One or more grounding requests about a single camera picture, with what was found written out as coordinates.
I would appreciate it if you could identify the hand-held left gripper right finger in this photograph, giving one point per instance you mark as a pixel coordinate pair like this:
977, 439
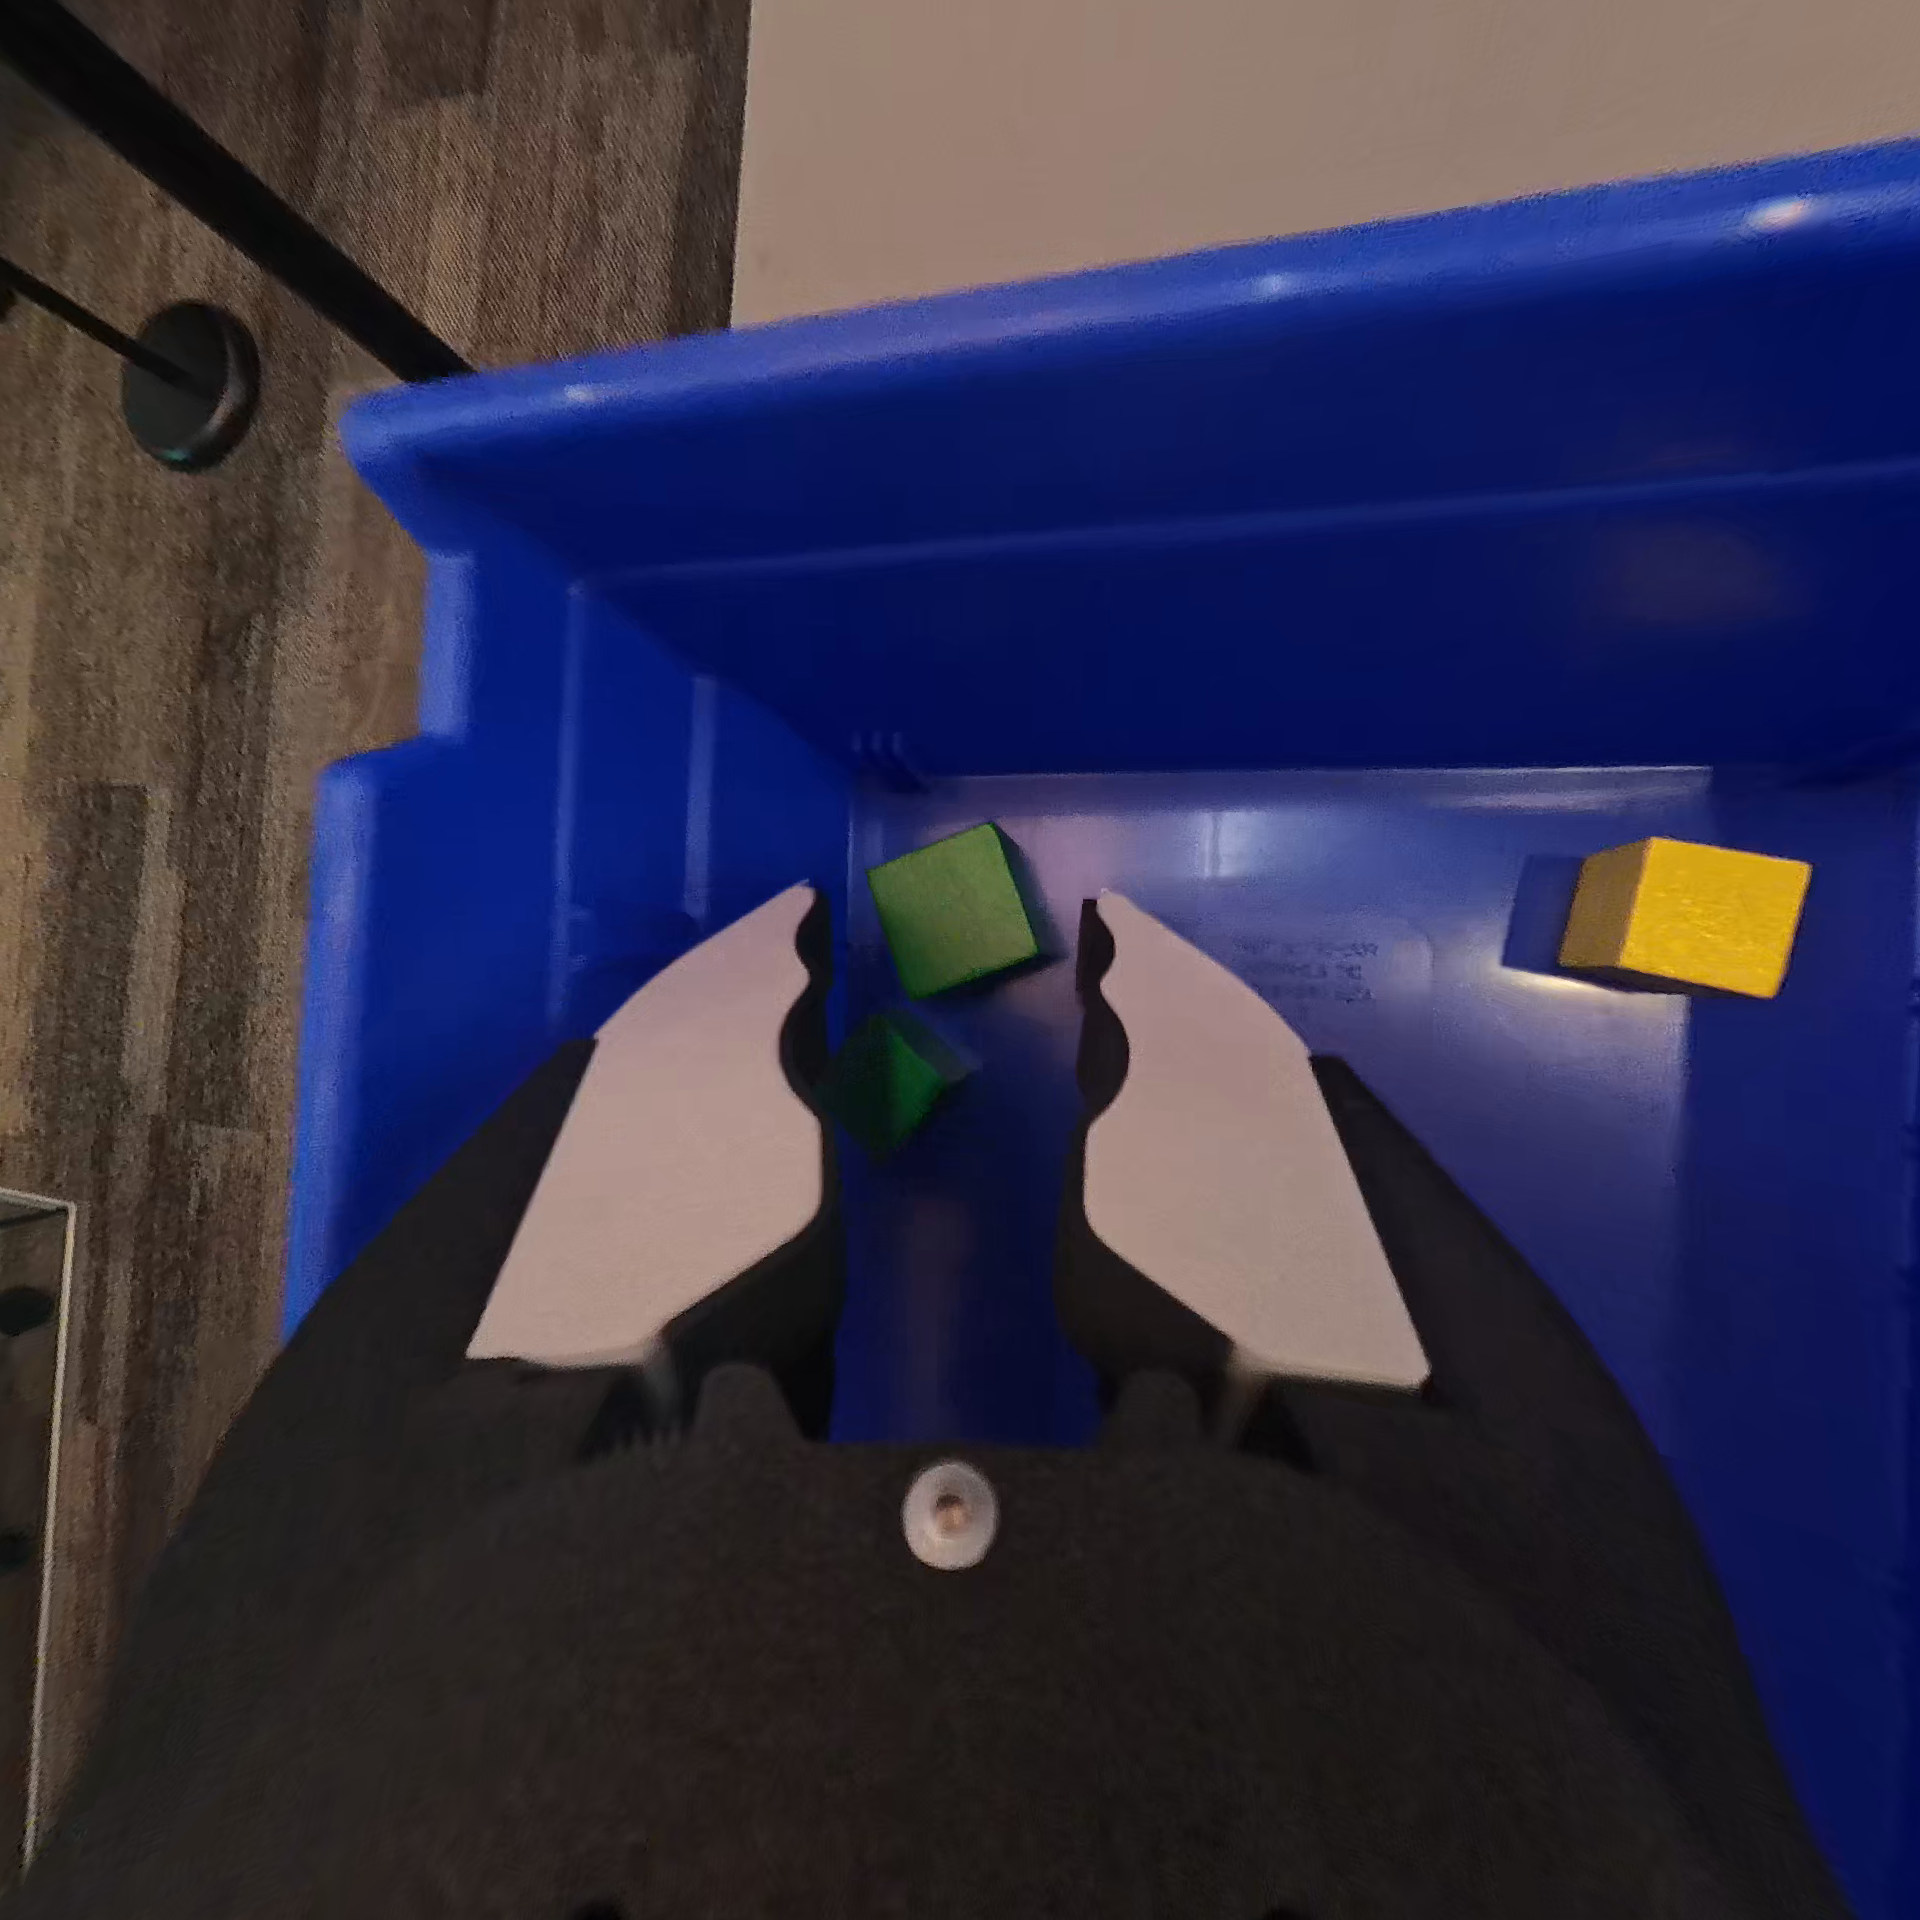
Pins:
1245, 1200

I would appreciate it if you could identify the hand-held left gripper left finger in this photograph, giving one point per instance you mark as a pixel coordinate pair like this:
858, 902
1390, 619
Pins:
645, 1184

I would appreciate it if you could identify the green cube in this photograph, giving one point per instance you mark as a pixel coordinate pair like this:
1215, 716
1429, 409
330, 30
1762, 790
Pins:
892, 1089
955, 916

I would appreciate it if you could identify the yellow cube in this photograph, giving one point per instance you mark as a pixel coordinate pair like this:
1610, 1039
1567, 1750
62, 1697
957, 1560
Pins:
1681, 923

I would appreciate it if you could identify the blue plastic bin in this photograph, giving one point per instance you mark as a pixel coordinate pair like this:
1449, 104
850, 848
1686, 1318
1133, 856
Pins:
1201, 629

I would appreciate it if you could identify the black round foot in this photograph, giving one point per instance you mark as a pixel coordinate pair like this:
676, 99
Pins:
189, 390

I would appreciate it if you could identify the black metal bar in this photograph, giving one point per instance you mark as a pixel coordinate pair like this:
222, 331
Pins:
225, 183

